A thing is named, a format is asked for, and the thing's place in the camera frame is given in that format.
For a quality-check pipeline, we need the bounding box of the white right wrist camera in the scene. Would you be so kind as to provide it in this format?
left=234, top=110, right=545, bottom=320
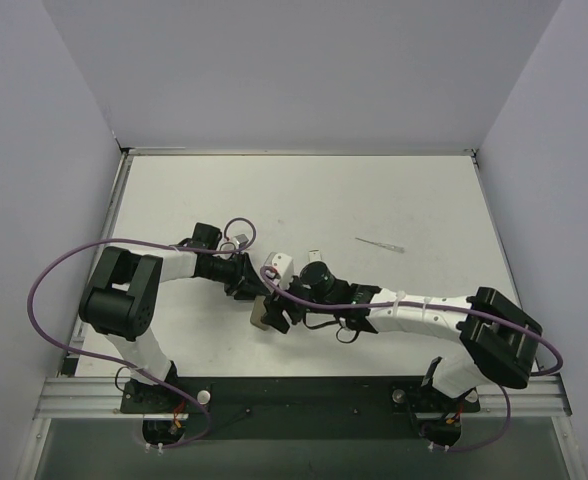
left=264, top=252, right=295, bottom=290

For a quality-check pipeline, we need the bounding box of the aluminium table frame rail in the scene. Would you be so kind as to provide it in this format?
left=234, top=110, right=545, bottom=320
left=33, top=147, right=573, bottom=421

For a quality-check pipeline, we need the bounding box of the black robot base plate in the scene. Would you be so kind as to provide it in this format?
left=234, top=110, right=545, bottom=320
left=120, top=376, right=480, bottom=440

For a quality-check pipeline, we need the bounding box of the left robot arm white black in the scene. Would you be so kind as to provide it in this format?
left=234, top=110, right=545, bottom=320
left=79, top=223, right=268, bottom=412

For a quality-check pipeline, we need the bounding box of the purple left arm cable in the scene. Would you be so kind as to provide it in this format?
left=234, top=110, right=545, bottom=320
left=27, top=217, right=258, bottom=374

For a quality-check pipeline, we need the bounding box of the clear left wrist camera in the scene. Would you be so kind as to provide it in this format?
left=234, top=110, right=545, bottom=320
left=225, top=234, right=250, bottom=251

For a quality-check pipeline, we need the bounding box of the white remote control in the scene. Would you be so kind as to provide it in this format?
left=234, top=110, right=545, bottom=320
left=308, top=249, right=323, bottom=263

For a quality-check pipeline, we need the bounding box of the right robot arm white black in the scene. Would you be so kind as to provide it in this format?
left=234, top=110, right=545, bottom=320
left=260, top=257, right=543, bottom=399

